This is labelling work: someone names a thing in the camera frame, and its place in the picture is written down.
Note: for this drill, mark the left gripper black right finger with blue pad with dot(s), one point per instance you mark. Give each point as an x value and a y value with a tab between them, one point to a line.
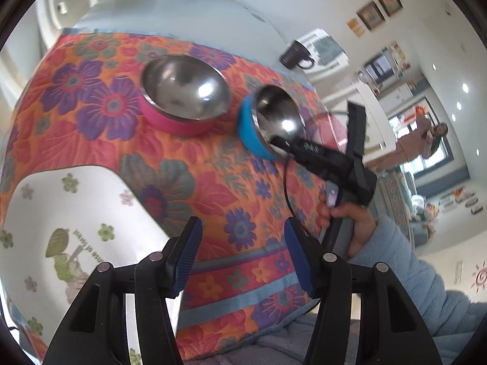
391	330

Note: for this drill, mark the light blue sleeve forearm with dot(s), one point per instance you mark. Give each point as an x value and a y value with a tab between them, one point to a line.
451	317

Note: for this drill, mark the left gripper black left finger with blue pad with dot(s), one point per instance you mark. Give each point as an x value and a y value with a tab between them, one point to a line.
93	330

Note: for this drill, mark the person's right hand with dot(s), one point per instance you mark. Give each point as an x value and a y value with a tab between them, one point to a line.
364	225

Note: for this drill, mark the dark mug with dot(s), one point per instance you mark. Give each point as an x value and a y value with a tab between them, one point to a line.
297	56

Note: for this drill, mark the colourful floral tablecloth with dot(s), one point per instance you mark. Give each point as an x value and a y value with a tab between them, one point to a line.
82	108

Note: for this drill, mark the pink steel bowl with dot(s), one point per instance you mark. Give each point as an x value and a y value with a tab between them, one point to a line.
182	95

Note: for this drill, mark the square white green-leaf plate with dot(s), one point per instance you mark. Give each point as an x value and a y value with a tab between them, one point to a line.
59	225

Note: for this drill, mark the blue steel bowl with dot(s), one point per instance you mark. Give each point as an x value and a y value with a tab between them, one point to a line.
264	114

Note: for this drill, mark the person in pink background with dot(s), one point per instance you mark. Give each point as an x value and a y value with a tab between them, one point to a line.
422	141

